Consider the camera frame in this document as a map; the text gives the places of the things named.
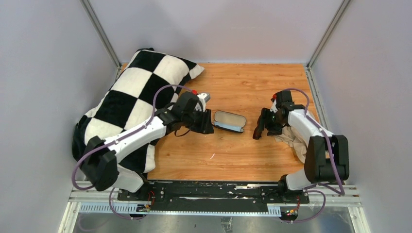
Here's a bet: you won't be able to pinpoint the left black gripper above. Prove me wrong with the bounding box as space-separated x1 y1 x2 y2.
182 106 214 134

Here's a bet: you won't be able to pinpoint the dark sunglasses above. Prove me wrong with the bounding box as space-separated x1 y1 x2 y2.
253 108 270 140

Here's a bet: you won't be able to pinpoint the black glasses case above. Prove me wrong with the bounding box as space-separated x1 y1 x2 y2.
212 110 246 128

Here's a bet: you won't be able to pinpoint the light blue cleaning cloth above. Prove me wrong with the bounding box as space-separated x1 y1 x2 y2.
213 121 244 133

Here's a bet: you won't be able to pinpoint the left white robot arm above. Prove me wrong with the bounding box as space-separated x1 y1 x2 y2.
79 92 214 200

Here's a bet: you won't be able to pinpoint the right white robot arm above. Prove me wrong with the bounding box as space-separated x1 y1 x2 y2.
253 88 349 203

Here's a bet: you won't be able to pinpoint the beige crumpled cloth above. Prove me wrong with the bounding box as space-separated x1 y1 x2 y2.
274 126 308 164

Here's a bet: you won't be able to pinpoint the black white checkered pillow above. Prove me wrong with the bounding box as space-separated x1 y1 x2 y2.
72 48 204 161

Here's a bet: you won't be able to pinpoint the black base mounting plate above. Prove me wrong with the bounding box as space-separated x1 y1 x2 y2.
116 180 309 213

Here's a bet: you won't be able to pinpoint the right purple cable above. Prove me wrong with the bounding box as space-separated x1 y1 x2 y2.
272 88 345 196

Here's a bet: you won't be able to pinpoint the purple cable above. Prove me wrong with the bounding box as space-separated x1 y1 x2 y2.
272 88 345 196
71 84 198 191

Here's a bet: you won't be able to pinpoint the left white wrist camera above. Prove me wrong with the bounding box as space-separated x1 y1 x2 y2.
197 93 210 104

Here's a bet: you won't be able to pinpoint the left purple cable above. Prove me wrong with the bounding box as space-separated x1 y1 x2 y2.
71 84 198 191

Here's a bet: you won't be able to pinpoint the right aluminium frame post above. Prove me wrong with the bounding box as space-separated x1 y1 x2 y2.
306 0 352 69

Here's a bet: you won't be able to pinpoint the aluminium frame post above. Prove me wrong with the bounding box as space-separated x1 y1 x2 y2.
80 0 121 69
306 0 352 69

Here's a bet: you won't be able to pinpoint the left aluminium frame post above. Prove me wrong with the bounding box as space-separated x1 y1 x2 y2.
80 0 121 69

